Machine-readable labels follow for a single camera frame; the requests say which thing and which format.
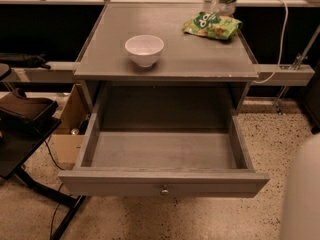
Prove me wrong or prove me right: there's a round metal drawer knob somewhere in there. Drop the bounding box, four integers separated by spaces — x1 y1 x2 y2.
160 185 170 195

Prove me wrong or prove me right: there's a black side table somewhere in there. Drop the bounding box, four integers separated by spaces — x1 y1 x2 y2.
0 115 87 240

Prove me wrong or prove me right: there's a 7up soda can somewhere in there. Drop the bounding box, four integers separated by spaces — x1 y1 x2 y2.
214 0 237 16

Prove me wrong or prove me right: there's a white ceramic bowl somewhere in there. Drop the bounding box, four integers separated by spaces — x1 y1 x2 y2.
125 35 164 68

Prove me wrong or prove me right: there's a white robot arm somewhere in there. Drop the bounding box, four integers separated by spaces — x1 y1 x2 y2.
279 0 320 240

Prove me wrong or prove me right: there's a green chip bag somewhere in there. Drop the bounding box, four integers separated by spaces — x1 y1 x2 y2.
182 11 242 41

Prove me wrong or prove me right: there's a metal can in box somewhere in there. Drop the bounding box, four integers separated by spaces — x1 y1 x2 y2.
70 128 80 135

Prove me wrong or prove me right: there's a cardboard box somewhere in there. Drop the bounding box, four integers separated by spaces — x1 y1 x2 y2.
52 84 89 163

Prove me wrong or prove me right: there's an open grey top drawer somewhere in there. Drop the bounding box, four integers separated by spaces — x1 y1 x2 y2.
58 82 270 199

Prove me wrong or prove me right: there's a black floor cable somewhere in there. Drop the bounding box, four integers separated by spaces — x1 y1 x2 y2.
43 137 68 240

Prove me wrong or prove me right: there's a white cable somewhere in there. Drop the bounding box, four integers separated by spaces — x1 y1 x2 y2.
252 0 290 86

